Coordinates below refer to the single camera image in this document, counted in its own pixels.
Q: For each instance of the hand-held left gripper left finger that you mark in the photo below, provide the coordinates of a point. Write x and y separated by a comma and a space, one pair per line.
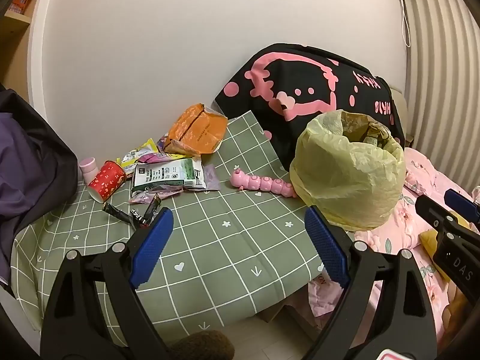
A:
152, 249

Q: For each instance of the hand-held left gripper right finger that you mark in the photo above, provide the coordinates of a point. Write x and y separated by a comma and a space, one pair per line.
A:
326, 247

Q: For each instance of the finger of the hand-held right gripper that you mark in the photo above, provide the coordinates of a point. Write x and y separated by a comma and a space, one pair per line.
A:
459, 200
431, 210

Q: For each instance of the purple translucent wrapper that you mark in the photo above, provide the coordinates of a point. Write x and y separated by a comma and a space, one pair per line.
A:
210, 176

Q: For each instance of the yellow snack wrapper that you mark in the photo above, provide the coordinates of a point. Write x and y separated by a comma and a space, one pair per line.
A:
140, 152

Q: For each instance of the orange snack bag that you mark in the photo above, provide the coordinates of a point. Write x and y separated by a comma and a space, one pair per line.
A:
198, 127

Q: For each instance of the yellow cushion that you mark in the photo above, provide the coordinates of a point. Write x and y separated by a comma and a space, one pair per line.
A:
429, 240

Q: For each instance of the black sachet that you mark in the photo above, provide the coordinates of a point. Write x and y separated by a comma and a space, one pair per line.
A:
153, 204
116, 210

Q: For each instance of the pink floral blanket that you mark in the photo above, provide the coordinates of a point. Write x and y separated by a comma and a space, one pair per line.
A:
390, 232

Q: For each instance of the crumpled purple wrapper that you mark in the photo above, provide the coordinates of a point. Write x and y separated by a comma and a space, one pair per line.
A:
144, 196

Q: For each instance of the green checked cloth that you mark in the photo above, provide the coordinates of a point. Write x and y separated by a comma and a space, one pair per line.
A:
225, 251

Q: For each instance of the cardboard box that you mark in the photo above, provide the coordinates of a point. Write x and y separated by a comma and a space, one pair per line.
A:
288, 311

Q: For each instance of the green white food packet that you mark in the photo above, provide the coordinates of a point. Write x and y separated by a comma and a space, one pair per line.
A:
165, 174

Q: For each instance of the red paper cup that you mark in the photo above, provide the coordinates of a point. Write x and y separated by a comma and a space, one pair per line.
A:
107, 180

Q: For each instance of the pink caterpillar toy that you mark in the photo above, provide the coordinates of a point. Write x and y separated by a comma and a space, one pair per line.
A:
262, 183

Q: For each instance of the small pink bottle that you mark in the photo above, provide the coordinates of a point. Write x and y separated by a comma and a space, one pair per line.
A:
88, 168

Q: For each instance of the beige headboard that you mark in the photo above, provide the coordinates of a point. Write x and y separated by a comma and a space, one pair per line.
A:
399, 105

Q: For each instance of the brown fuzzy clothing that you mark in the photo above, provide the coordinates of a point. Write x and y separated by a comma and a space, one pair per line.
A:
202, 347

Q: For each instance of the beige pleated curtain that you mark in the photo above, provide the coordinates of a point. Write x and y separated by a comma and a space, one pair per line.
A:
442, 63

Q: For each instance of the dark purple jacket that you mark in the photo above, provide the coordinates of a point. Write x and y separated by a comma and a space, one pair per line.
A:
30, 157

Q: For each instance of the black pink printed pillow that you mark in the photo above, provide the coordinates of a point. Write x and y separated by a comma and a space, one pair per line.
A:
318, 78

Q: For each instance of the wooden shelf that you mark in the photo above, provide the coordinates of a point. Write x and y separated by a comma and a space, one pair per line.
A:
15, 30

